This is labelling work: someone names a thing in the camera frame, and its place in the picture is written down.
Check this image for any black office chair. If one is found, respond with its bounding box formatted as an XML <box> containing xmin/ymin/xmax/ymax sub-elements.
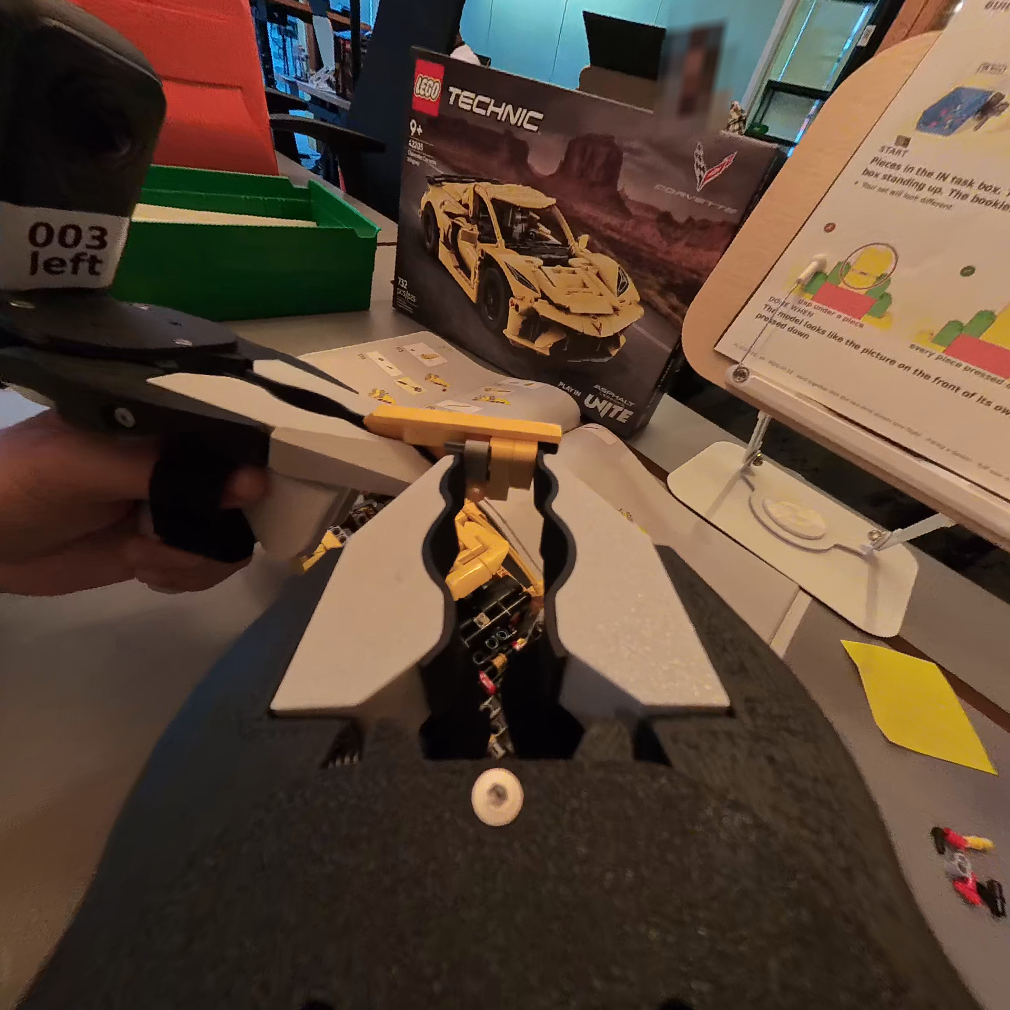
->
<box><xmin>267</xmin><ymin>110</ymin><xmax>388</xmax><ymax>198</ymax></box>

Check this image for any yellow brick assembly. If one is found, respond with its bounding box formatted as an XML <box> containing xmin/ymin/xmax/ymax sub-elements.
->
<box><xmin>365</xmin><ymin>406</ymin><xmax>563</xmax><ymax>502</ymax></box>

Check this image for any grey desk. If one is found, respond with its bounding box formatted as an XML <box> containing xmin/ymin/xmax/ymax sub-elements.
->
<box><xmin>0</xmin><ymin>150</ymin><xmax>1010</xmax><ymax>1010</ymax></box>

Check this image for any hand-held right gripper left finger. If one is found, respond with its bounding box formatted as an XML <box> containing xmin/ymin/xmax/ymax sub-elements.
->
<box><xmin>269</xmin><ymin>454</ymin><xmax>484</xmax><ymax>762</ymax></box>

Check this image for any printed instruction sheet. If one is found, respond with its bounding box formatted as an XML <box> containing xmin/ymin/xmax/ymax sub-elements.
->
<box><xmin>714</xmin><ymin>0</ymin><xmax>1010</xmax><ymax>443</ymax></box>

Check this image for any cardboard box with black lid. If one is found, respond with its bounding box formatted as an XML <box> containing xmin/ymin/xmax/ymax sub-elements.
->
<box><xmin>578</xmin><ymin>12</ymin><xmax>670</xmax><ymax>107</ymax></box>

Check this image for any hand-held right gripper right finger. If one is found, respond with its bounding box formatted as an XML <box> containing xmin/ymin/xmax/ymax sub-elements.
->
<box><xmin>505</xmin><ymin>456</ymin><xmax>732</xmax><ymax>762</ymax></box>

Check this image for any toy car set box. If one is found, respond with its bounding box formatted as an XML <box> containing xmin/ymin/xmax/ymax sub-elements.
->
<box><xmin>392</xmin><ymin>46</ymin><xmax>782</xmax><ymax>437</ymax></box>

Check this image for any wooden document stand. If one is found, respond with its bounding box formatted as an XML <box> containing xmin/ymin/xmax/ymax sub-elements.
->
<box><xmin>666</xmin><ymin>27</ymin><xmax>1010</xmax><ymax>639</ymax></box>

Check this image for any yellow paper piece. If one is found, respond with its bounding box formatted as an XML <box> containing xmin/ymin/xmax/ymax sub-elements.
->
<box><xmin>840</xmin><ymin>639</ymin><xmax>999</xmax><ymax>776</ymax></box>

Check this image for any yellow brick car model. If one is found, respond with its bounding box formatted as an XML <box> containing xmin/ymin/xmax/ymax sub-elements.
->
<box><xmin>300</xmin><ymin>493</ymin><xmax>546</xmax><ymax>751</ymax></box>

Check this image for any open instruction booklet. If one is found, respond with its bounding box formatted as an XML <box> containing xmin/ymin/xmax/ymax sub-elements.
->
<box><xmin>296</xmin><ymin>331</ymin><xmax>798</xmax><ymax>656</ymax></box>

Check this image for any person's left hand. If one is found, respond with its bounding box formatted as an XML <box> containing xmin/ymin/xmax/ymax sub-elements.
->
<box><xmin>0</xmin><ymin>410</ymin><xmax>273</xmax><ymax>597</ymax></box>

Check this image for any green plastic bin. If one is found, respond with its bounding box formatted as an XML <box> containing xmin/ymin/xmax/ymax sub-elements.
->
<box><xmin>110</xmin><ymin>166</ymin><xmax>381</xmax><ymax>323</ymax></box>

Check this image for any small cluster of pins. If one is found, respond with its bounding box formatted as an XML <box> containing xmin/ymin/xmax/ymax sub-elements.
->
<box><xmin>930</xmin><ymin>824</ymin><xmax>1010</xmax><ymax>920</ymax></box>

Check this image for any orange bag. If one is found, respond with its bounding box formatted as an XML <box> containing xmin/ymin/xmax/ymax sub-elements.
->
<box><xmin>71</xmin><ymin>0</ymin><xmax>281</xmax><ymax>178</ymax></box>

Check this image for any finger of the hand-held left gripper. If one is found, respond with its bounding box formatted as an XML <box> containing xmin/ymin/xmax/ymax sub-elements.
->
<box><xmin>237</xmin><ymin>351</ymin><xmax>372</xmax><ymax>431</ymax></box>
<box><xmin>146</xmin><ymin>369</ymin><xmax>437</xmax><ymax>500</ymax></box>

